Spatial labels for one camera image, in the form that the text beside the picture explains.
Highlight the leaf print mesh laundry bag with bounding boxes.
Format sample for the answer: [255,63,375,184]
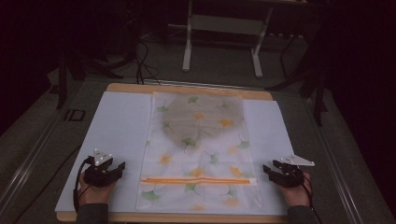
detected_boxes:
[134,91,263,211]

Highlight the right hand-held gripper cable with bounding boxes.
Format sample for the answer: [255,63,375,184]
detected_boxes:
[300,173,325,224]

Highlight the black floor cables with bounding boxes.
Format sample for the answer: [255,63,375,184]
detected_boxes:
[134,39,162,86]

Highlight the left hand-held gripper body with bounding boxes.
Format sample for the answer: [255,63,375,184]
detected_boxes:
[83,148,123,189]

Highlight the white board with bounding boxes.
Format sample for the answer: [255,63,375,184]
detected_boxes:
[54,91,295,217]

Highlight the metal floor rail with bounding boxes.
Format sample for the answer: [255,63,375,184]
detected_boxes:
[302,96,364,224]
[0,111,64,206]

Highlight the wooden table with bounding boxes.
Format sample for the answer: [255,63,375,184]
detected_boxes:
[56,82,290,224]

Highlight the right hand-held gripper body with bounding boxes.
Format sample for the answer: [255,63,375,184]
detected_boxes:
[270,154,316,189]

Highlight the hand-held gripper cable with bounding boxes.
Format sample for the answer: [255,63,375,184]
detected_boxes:
[300,173,325,224]
[72,156,95,215]

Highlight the white metal stand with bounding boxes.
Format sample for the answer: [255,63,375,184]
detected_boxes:
[181,0,275,79]

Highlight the person's left hand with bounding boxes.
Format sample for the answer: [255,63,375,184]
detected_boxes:
[78,172,118,207]

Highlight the grey cloth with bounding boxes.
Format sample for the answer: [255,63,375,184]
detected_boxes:
[161,94,245,149]

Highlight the thin black floor cable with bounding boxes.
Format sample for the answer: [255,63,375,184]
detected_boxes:
[11,144,82,224]

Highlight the black metal stand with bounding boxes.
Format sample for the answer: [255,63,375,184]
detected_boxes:
[55,46,125,110]
[265,31,330,128]

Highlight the left hand-held gripper cable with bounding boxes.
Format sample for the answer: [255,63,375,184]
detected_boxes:
[72,156,95,215]

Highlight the person's right hand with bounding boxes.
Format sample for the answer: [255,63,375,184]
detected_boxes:
[276,172,313,208]

